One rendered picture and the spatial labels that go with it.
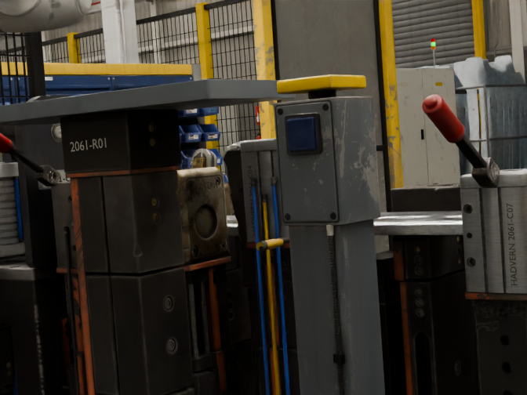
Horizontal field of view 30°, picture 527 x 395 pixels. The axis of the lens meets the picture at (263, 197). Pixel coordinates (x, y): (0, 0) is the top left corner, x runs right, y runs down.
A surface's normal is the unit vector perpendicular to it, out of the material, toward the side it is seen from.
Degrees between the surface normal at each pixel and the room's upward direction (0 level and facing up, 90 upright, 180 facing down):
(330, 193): 90
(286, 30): 91
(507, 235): 90
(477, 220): 90
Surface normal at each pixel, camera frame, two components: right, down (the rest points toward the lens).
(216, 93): 0.80, -0.03
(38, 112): -0.59, 0.08
